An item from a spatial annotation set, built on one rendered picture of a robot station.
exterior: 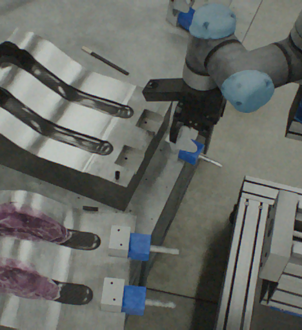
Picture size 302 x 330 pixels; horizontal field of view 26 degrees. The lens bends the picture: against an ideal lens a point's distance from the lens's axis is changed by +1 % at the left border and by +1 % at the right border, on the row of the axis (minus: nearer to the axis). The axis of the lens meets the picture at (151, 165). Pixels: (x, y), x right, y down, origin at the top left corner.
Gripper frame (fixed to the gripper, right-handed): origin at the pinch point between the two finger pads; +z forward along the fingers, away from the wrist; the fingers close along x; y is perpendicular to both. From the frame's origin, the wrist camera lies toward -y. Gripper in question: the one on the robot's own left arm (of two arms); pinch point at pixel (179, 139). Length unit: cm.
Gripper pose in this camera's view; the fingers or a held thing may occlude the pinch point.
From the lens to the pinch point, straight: 141.4
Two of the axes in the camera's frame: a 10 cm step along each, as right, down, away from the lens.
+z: -0.9, 5.9, 8.0
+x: 4.8, -6.8, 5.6
